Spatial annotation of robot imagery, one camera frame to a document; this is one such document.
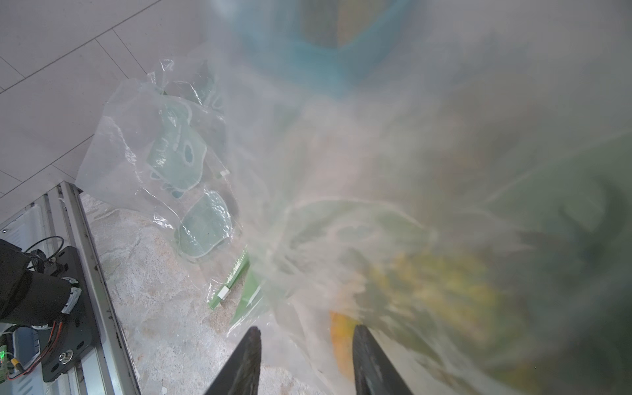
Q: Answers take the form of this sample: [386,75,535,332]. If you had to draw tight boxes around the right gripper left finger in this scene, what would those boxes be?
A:
[205,326,262,395]

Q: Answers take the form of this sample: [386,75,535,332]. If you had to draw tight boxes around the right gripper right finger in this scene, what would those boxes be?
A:
[352,325,412,395]

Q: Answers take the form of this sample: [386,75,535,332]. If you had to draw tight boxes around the clear zip-top bag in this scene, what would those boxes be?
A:
[209,1,631,394]
[82,59,230,202]
[76,108,248,311]

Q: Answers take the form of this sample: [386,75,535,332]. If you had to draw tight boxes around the pineapple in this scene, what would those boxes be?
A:
[368,179,631,394]

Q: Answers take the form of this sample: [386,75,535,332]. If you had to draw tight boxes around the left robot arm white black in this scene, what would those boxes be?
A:
[1,240,82,327]

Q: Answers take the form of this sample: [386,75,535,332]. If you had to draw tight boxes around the teal plastic basket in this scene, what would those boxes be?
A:
[227,1,414,95]

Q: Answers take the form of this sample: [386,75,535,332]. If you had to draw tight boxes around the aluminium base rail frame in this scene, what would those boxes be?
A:
[1,183,139,394]

